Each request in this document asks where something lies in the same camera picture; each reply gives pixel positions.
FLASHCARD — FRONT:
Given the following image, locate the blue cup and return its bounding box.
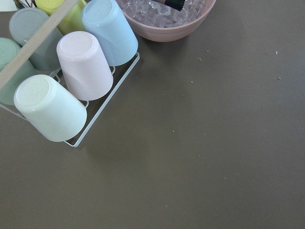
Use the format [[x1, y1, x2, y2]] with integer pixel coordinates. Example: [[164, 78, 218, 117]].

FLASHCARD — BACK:
[[82, 0, 138, 66]]

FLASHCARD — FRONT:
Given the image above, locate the white cup rack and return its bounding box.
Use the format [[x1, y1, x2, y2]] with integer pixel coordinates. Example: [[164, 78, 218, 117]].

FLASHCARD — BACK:
[[0, 52, 140, 148]]

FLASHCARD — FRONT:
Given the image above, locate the grey cup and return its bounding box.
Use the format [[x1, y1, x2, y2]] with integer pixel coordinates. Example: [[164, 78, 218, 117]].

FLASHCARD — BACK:
[[9, 8, 62, 72]]

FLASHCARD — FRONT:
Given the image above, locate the pink cup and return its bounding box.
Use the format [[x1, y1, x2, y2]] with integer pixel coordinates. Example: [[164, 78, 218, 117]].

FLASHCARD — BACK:
[[57, 31, 113, 101]]

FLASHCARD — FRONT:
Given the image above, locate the mint green cup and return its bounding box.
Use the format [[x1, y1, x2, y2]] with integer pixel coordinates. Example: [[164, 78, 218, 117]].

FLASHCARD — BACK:
[[0, 37, 38, 106]]

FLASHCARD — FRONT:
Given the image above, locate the white cup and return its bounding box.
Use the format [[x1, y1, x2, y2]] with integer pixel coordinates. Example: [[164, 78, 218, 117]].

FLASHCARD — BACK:
[[14, 74, 87, 142]]

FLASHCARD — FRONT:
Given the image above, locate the pink bowl with ice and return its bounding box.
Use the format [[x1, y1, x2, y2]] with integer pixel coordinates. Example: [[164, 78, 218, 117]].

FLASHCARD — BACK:
[[117, 0, 216, 42]]

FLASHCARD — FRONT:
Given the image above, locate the yellow cup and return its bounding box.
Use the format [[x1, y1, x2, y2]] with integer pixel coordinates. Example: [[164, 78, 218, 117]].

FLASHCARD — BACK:
[[35, 0, 87, 35]]

